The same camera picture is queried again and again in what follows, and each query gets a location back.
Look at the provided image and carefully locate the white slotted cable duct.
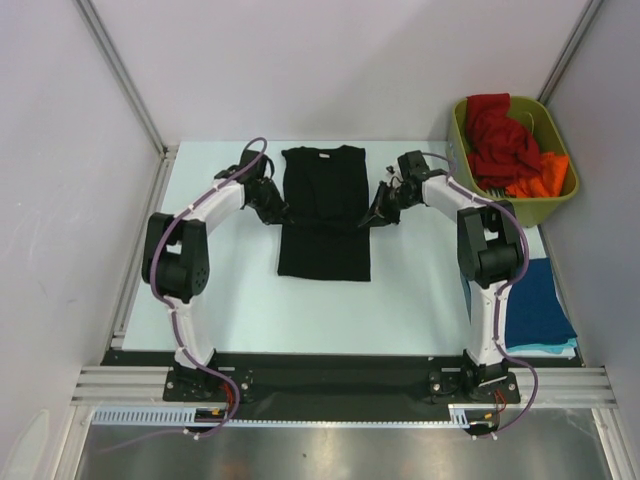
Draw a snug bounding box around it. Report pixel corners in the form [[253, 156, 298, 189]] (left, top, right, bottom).
[[92, 405, 498, 430]]

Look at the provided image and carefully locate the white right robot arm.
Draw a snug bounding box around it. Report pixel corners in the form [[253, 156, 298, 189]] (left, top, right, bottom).
[[361, 172, 529, 401]]

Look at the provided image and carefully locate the aluminium frame post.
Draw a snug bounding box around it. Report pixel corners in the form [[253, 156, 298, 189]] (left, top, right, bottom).
[[537, 0, 607, 105], [74, 0, 174, 156]]

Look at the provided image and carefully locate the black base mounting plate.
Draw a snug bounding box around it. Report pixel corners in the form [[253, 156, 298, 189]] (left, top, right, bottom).
[[102, 349, 524, 422]]

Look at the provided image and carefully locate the folded dark blue t shirt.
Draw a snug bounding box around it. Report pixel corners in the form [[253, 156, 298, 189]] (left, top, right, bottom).
[[464, 257, 576, 351]]

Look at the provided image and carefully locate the green plastic basket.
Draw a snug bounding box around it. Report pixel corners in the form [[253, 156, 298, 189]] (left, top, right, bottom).
[[448, 93, 579, 227]]

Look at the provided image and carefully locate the aluminium frame post right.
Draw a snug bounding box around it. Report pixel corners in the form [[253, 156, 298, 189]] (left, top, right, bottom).
[[537, 0, 607, 105]]

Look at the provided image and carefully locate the folded light blue t shirt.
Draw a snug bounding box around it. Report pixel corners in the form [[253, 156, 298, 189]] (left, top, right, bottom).
[[506, 338, 578, 359]]

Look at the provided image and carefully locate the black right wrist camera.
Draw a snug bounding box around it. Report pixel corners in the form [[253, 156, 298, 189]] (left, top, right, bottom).
[[386, 151, 444, 185]]

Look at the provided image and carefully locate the red t shirt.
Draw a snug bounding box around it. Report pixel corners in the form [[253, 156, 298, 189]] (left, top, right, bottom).
[[465, 93, 542, 190]]

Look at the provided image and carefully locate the black t shirt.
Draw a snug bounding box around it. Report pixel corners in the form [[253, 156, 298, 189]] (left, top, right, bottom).
[[277, 145, 371, 282]]

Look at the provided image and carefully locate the aluminium frame post left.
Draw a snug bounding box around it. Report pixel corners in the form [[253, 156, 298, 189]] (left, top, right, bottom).
[[74, 0, 174, 156]]

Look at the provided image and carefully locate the orange t shirt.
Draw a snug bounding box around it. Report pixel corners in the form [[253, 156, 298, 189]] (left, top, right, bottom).
[[506, 152, 570, 198]]

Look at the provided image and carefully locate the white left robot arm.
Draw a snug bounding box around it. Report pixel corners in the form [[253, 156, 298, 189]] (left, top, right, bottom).
[[141, 177, 288, 400]]

